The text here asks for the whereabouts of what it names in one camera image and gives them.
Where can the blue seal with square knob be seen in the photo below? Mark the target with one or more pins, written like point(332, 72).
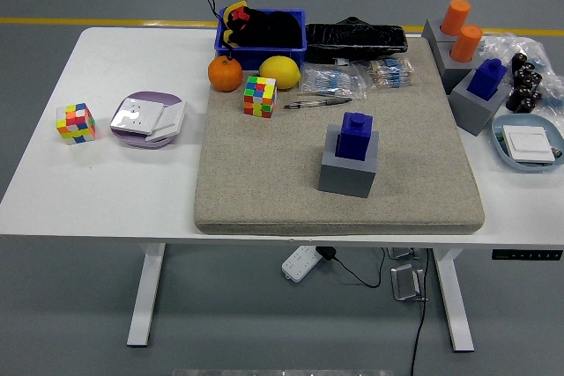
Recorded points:
point(352, 140)
point(484, 81)

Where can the grey cube seal holder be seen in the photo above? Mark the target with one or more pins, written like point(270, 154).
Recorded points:
point(454, 74)
point(465, 107)
point(346, 180)
point(432, 32)

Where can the orange cylinder seal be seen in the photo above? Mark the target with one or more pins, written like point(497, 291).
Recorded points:
point(465, 43)
point(456, 17)

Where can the grey-brown mat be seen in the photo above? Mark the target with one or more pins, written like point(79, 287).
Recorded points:
point(264, 173)

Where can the large colourful puzzle cube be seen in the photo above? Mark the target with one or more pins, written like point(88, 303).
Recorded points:
point(260, 96)

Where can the black and clear pen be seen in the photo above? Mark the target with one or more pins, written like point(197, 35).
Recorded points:
point(321, 103)

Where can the clear blue pen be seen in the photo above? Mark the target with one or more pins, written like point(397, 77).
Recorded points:
point(330, 94)

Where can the yellow lemon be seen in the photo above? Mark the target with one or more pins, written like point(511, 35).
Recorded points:
point(279, 72)

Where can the clear bag of blue resistors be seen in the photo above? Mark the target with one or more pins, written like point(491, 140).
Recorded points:
point(330, 81)

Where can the white power strip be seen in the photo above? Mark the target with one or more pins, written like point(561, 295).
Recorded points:
point(299, 263)

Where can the orange fruit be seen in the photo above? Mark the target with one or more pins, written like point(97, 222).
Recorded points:
point(225, 75)

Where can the blue plastic bin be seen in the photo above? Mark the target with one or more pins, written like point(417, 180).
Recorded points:
point(264, 56)

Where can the black fabric bundle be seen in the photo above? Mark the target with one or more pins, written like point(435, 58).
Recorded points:
point(275, 30)

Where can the clear bag of tan resistors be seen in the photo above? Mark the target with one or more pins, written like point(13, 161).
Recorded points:
point(390, 72)

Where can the black plastic-wrapped long bar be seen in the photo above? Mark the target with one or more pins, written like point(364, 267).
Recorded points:
point(352, 41)

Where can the purple plate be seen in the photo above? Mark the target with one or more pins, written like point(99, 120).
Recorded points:
point(152, 96)

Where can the white table leg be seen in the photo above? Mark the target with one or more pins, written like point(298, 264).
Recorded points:
point(456, 305)
point(145, 297)

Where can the small colourful puzzle cube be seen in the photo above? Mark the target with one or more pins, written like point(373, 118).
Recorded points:
point(76, 124)

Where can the blue-grey plate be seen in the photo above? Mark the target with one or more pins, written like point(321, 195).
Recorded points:
point(498, 145)

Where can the bunch of black capacitors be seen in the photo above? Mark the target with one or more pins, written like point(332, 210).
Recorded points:
point(524, 85)

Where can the clear plastic bag of parts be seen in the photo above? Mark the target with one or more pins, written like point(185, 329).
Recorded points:
point(506, 43)

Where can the black table control panel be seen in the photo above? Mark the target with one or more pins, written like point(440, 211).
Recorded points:
point(526, 255)

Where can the white switch panel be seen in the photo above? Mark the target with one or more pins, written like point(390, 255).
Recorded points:
point(169, 118)
point(529, 145)

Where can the silver metal bracket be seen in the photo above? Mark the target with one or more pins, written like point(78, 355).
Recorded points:
point(405, 283)
point(401, 253)

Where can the white wall socket panel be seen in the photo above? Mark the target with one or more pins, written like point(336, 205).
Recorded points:
point(132, 114)

